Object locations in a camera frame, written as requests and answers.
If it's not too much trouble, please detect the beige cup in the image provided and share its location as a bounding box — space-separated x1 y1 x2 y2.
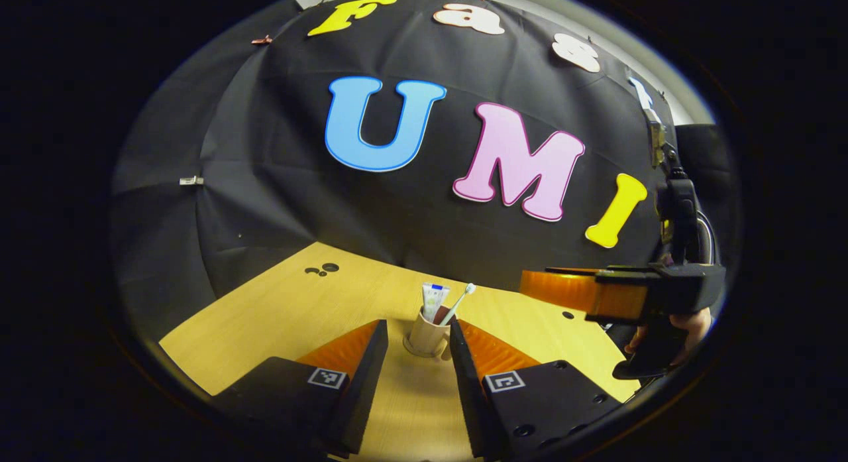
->
403 306 455 362

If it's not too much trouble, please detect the black backdrop cloth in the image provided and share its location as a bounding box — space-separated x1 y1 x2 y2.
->
109 0 737 330

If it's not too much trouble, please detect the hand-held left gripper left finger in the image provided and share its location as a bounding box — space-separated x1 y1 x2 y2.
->
212 319 390 457

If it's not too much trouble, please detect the wooden desktop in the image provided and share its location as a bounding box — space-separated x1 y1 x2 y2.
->
159 242 641 462

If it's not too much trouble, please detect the white toothpaste tube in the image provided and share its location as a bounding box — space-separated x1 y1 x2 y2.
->
422 282 451 324

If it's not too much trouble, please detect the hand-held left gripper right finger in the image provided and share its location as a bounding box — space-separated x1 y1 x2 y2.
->
449 318 624 460

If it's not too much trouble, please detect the light blue toothbrush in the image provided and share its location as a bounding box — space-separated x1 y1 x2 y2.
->
439 283 477 327

